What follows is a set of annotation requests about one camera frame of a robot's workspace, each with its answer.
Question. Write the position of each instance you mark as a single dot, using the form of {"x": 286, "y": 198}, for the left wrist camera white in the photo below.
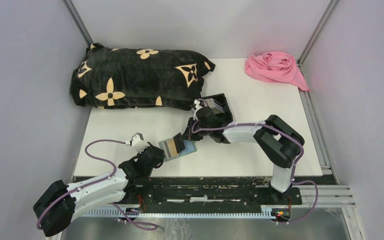
{"x": 138, "y": 143}

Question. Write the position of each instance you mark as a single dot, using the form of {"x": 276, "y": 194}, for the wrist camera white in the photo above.
{"x": 138, "y": 143}
{"x": 199, "y": 103}

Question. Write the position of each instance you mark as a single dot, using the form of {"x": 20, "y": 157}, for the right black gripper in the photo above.
{"x": 188, "y": 134}

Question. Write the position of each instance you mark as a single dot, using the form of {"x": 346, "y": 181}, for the pink cloth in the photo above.
{"x": 275, "y": 67}

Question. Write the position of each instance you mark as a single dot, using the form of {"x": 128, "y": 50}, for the stack of cards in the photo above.
{"x": 215, "y": 106}

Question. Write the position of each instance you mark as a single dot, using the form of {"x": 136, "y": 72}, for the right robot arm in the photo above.
{"x": 283, "y": 145}

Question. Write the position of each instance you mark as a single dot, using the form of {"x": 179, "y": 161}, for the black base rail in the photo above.
{"x": 209, "y": 195}

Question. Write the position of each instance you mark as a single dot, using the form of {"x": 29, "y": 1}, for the black floral pillow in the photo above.
{"x": 121, "y": 78}

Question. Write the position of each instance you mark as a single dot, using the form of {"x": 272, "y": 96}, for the black card box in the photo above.
{"x": 227, "y": 116}

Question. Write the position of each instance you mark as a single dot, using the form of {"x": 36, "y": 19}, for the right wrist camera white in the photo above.
{"x": 199, "y": 103}

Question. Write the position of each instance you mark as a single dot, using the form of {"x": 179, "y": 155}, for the black credit card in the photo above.
{"x": 173, "y": 146}

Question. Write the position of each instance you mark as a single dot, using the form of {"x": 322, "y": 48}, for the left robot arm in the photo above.
{"x": 62, "y": 203}

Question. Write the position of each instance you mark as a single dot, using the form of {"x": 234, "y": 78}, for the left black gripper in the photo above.
{"x": 161, "y": 159}

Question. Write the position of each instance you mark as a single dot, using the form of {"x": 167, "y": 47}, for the green card holder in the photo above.
{"x": 190, "y": 148}

